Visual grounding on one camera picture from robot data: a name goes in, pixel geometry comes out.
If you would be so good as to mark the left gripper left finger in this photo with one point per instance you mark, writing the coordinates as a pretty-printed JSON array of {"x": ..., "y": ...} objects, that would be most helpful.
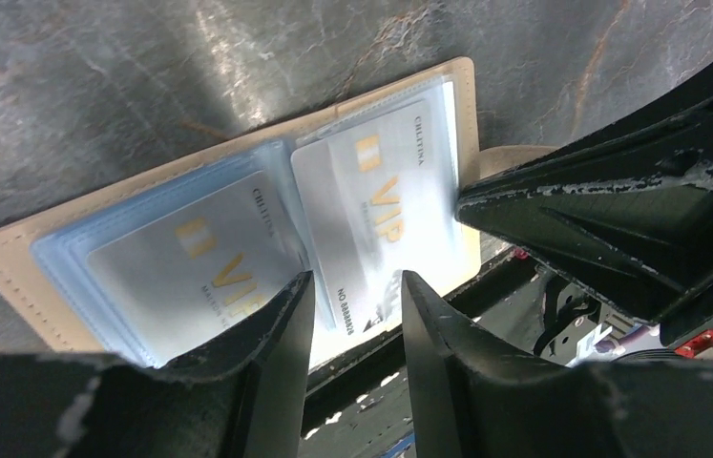
[{"x": 239, "y": 395}]

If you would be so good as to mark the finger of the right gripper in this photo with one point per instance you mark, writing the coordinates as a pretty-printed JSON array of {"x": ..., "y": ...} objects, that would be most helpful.
[
  {"x": 690, "y": 102},
  {"x": 630, "y": 220}
]

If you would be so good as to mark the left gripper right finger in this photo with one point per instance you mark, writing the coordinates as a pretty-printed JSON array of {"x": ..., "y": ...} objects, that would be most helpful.
[{"x": 509, "y": 403}]

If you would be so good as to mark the beige card holder wallet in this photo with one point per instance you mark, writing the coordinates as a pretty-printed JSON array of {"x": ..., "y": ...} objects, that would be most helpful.
[{"x": 44, "y": 275}]

